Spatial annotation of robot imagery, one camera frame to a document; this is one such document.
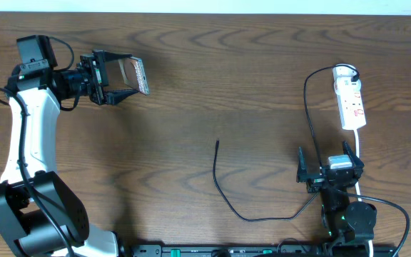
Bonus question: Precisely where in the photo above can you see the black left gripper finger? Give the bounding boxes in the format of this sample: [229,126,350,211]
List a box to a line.
[104,89,138,105]
[103,51,132,61]

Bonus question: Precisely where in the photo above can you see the white charger adapter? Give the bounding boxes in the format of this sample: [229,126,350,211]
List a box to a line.
[334,76,362,96]

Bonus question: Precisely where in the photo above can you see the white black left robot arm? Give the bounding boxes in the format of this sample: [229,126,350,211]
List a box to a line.
[0,35,150,256]

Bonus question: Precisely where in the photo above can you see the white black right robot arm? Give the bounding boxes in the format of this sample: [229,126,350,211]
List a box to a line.
[296,141,377,256]

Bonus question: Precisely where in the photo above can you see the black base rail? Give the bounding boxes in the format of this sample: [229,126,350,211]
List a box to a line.
[129,242,396,257]

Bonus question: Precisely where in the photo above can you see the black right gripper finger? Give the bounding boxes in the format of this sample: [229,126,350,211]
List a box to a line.
[297,147,307,176]
[342,141,364,168]

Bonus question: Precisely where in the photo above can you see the black charger cable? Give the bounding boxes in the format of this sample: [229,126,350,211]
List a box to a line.
[212,65,360,223]

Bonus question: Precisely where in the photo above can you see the white power strip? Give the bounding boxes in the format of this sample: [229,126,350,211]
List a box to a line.
[333,64,366,131]

